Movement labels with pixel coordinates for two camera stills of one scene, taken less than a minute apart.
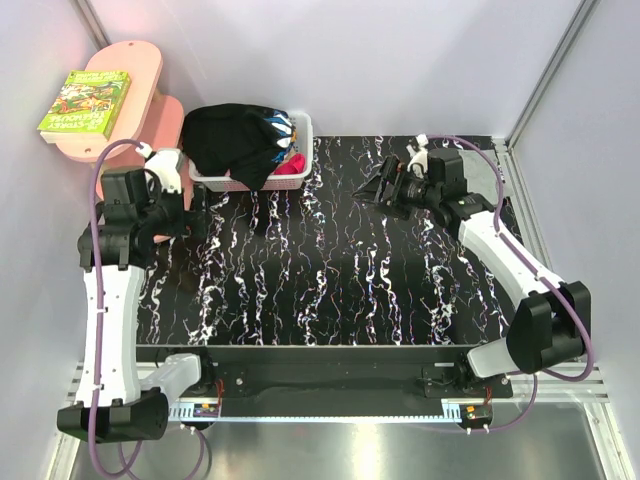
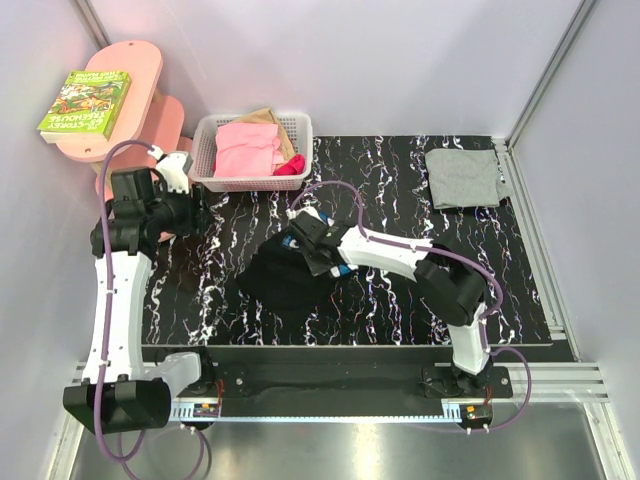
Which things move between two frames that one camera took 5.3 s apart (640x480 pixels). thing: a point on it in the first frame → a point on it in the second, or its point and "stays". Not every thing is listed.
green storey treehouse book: [85, 107] stays
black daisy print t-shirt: [243, 140] → [280, 277]
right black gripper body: [413, 193] → [315, 265]
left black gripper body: [168, 215] stays
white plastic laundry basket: [304, 145] stays
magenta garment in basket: [296, 164] stays
